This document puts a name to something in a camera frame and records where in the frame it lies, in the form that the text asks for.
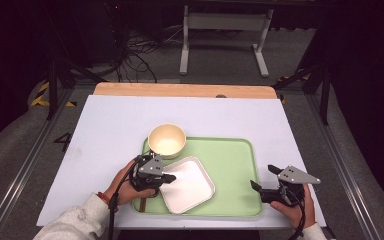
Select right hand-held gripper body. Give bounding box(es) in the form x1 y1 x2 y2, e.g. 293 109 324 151
259 165 322 207

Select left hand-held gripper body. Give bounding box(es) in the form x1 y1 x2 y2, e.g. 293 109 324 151
128 154 168 193

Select white square plate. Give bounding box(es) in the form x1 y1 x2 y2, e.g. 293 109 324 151
158 155 217 215

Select green tray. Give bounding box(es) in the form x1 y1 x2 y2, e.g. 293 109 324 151
131 136 265 219

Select cream bowl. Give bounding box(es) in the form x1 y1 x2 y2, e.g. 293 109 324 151
147 123 187 160

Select person's left hand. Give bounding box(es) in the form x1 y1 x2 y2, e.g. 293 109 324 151
103 159 158 206

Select person's right hand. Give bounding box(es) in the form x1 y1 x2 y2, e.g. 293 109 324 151
269 184 316 230

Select white table board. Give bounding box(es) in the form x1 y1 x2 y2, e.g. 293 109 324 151
35 94 328 231

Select black metal stand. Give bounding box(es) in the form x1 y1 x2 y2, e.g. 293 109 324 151
273 49 333 126

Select yellow black floor tape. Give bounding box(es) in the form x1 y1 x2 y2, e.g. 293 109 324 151
29 81 78 108

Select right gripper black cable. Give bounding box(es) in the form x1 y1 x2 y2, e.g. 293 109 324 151
284 189 308 240

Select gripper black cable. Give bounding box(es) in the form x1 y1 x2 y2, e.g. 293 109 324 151
284 189 308 240
107 159 154 240

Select aluminium rail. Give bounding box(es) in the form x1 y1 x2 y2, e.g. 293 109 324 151
304 94 381 240
0 88 74 240

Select red bracelet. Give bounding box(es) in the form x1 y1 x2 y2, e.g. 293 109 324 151
96 190 113 206

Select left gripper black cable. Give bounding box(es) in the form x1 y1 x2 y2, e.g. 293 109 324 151
107 159 154 240

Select black floor cables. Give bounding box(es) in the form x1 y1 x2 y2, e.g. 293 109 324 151
103 3 184 84

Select white metal stand frame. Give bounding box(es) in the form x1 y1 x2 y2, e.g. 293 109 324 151
179 4 275 79

